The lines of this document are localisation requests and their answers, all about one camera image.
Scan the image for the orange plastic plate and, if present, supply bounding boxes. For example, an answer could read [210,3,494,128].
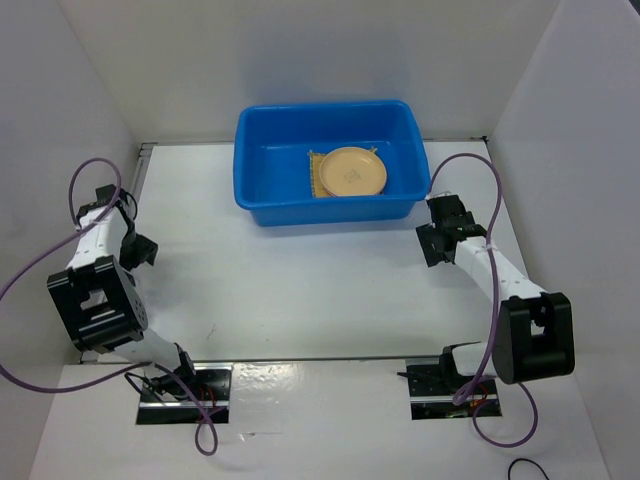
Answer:
[318,146,389,198]

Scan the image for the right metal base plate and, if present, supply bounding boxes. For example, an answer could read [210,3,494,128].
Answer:
[397,356,502,420]

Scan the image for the metal base plate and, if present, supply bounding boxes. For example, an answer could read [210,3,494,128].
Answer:
[397,356,502,420]
[130,363,233,426]

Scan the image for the black cable on floor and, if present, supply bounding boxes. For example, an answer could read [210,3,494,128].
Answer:
[507,458,551,480]

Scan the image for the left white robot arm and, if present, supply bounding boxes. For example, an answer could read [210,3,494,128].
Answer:
[47,184,199,400]

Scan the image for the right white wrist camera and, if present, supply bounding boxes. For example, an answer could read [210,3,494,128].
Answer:
[426,190,453,200]

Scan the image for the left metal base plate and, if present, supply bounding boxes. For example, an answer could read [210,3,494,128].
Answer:
[130,363,233,426]

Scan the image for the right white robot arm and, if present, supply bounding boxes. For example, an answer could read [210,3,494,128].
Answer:
[416,195,575,393]

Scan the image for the bamboo woven mat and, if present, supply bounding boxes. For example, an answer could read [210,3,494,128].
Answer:
[306,147,379,199]

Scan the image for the blue plastic bin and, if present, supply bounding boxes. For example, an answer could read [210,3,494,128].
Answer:
[233,100,430,227]

